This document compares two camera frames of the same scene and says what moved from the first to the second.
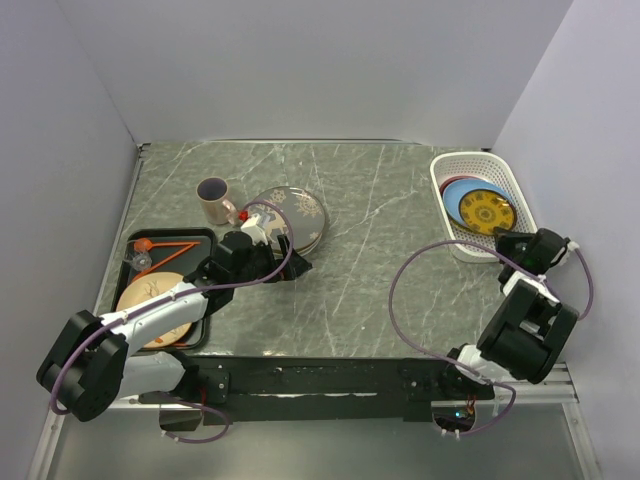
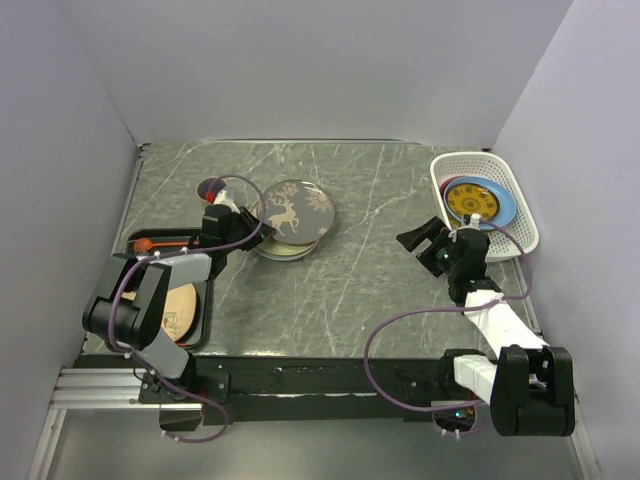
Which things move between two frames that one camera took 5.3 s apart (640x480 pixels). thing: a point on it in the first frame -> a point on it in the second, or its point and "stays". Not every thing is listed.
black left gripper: x=295 y=266 -> x=244 y=216
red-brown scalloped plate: x=448 y=180 stays
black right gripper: x=504 y=238 -> x=433 y=230
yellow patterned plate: x=483 y=211 stays
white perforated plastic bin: x=488 y=164 stays
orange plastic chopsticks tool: x=144 y=244 stays
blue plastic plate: x=454 y=192 -> x=504 y=214
